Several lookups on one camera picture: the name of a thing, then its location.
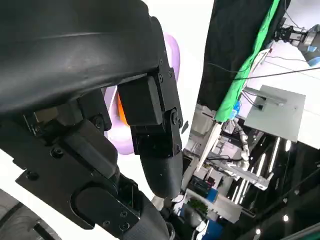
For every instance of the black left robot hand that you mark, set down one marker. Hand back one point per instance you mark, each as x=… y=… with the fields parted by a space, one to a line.
x=62 y=62

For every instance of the orange toy bread roll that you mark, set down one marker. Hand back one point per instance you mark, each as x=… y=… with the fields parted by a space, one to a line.
x=122 y=112

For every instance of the lilac plate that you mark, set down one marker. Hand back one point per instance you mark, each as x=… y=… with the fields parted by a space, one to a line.
x=173 y=55

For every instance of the white cabinet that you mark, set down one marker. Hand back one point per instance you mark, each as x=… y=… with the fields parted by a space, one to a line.
x=202 y=120

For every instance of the black curtain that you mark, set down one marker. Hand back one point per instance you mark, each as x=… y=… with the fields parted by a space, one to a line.
x=225 y=37

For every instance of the long white board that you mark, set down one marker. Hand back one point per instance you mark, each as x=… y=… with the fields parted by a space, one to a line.
x=208 y=145

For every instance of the green cloth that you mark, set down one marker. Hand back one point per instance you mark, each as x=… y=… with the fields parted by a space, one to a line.
x=232 y=95

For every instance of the green plant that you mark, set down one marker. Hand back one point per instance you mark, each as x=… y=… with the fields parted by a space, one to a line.
x=200 y=205

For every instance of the blue box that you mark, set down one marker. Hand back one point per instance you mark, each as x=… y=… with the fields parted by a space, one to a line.
x=212 y=195

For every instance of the grey flat panel box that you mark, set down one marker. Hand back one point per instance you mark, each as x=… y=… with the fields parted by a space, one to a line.
x=275 y=115

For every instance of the black background robot gripper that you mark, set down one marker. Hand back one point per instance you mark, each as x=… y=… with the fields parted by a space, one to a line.
x=292 y=36

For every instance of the aluminium bracket rail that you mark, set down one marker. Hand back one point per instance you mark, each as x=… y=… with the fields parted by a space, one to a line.
x=257 y=180

